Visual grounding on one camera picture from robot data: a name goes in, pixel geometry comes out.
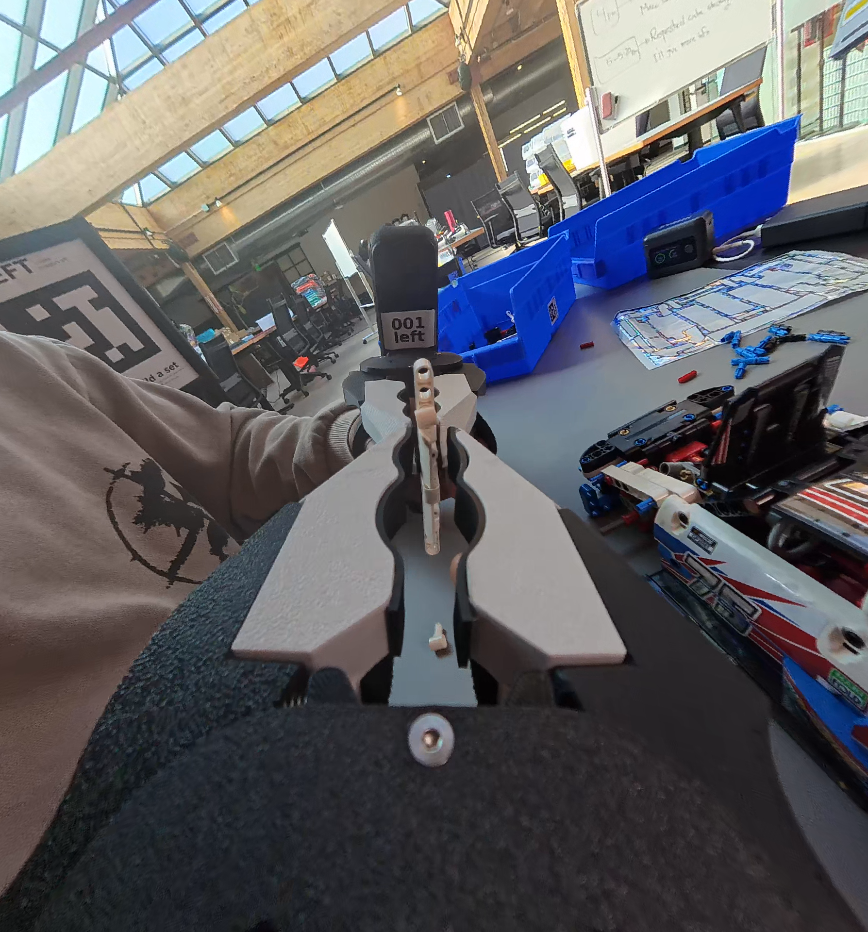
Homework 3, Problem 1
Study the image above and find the wooden background table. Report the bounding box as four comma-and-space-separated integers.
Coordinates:
598, 79, 764, 183

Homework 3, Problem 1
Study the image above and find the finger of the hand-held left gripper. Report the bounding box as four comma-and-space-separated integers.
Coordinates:
361, 377, 415, 440
433, 370, 484, 432

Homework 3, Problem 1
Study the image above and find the toy brick race car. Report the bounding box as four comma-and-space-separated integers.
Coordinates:
578, 342, 868, 818

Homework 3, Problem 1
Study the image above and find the large wall whiteboard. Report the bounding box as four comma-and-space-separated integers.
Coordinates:
574, 0, 776, 133

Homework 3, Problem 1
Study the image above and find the person's beige sweatshirt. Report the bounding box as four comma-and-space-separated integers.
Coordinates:
0, 319, 311, 911

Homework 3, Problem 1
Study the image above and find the small black electronic box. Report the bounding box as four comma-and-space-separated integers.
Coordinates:
643, 214, 716, 280

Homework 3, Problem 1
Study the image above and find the pile of blue toy pins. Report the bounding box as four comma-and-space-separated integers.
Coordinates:
719, 325, 851, 380

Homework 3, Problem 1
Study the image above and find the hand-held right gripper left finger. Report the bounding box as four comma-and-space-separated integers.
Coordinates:
230, 424, 413, 705

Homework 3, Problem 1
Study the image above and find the white cable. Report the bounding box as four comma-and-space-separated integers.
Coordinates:
711, 232, 764, 263

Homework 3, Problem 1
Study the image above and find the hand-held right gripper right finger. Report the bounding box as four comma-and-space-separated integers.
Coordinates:
445, 428, 629, 706

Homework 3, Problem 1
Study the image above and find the framed black-white marker card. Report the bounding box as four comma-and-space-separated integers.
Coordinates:
0, 217, 230, 407

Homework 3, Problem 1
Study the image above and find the shiny sticker sheet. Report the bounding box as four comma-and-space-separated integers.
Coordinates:
613, 250, 868, 372

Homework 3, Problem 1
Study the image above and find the stack of clear storage boxes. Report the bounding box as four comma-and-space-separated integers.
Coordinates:
520, 115, 601, 192

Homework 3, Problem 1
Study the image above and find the rolling whiteboard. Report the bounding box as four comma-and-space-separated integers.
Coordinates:
322, 218, 378, 345

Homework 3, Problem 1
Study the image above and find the white toy brick beam assembly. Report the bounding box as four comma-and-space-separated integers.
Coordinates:
411, 357, 444, 556

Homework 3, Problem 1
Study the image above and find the person's left forearm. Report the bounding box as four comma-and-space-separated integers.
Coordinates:
186, 399, 362, 543

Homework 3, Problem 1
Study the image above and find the blue storage bin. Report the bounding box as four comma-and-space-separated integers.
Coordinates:
549, 114, 803, 290

